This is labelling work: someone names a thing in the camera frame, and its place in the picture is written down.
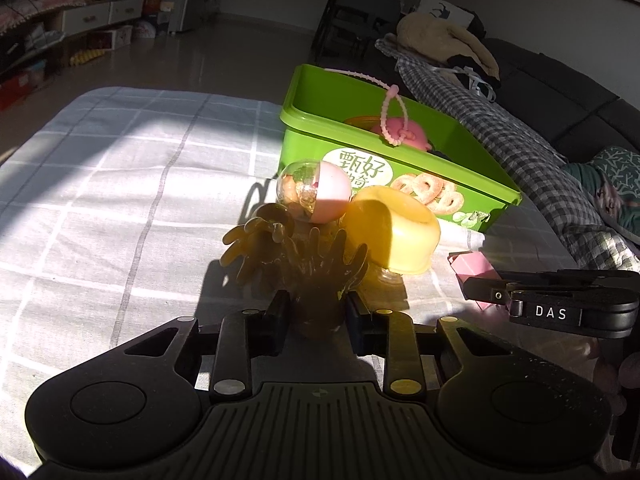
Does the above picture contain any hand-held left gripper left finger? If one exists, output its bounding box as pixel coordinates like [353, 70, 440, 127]
[115, 290, 292, 402]

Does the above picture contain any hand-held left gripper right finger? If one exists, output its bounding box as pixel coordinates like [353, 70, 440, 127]
[346, 291, 521, 400]

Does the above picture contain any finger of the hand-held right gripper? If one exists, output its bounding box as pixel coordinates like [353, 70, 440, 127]
[462, 270, 640, 312]

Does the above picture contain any amber toy hand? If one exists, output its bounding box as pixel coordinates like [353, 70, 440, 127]
[220, 203, 297, 286]
[280, 227, 371, 339]

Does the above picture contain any green plastic box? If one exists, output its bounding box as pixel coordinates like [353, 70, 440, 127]
[279, 64, 522, 234]

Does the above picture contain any pink plastic toy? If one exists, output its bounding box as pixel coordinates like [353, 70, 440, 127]
[370, 115, 434, 152]

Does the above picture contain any person's right hand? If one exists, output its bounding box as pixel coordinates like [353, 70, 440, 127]
[525, 331, 622, 397]

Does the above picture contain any yellow plastic bowl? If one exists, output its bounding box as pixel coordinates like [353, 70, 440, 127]
[345, 185, 442, 275]

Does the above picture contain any teal patterned cushion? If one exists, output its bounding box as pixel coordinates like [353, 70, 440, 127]
[565, 146, 640, 247]

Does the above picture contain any pink clear capsule ball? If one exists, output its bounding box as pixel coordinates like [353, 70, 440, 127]
[276, 159, 351, 224]

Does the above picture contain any grey checked blanket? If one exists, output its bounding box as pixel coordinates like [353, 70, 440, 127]
[375, 37, 640, 272]

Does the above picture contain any dark grey sofa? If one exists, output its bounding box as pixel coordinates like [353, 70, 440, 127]
[480, 37, 640, 162]

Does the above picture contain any grey checked tablecloth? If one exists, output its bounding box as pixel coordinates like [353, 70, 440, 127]
[0, 86, 582, 461]

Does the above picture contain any black garment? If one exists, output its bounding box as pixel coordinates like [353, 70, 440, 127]
[446, 52, 501, 92]

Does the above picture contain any white cushion black print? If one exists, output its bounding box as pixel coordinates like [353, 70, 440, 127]
[415, 0, 477, 29]

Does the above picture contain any dark chair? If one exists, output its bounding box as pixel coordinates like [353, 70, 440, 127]
[312, 0, 404, 64]

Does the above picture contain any white cardboard box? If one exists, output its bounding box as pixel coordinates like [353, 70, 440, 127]
[102, 25, 135, 51]

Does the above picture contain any row of yellow bottles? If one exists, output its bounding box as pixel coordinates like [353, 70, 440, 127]
[67, 47, 109, 67]

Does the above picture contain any white tv cabinet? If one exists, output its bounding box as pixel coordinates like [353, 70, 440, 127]
[0, 0, 147, 111]

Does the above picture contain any pink beaded strap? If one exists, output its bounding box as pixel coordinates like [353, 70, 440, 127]
[325, 65, 412, 147]

